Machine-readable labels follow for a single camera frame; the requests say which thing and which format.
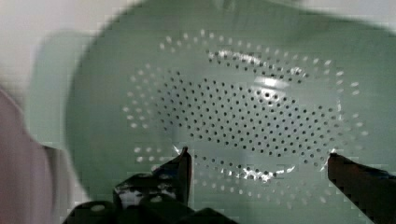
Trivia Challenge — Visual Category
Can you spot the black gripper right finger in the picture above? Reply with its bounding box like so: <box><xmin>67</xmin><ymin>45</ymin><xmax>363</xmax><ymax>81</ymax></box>
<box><xmin>327</xmin><ymin>153</ymin><xmax>396</xmax><ymax>224</ymax></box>

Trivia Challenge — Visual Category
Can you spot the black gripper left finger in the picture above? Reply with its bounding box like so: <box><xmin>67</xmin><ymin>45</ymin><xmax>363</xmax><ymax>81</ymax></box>
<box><xmin>113</xmin><ymin>147</ymin><xmax>192</xmax><ymax>209</ymax></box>

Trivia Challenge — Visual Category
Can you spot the green perforated strainer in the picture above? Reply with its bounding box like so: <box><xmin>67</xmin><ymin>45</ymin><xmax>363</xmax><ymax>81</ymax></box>
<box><xmin>25</xmin><ymin>0</ymin><xmax>395</xmax><ymax>224</ymax></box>

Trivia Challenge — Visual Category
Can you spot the pink round plate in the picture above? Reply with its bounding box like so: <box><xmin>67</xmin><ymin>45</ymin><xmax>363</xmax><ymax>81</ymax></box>
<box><xmin>0</xmin><ymin>91</ymin><xmax>73</xmax><ymax>224</ymax></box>

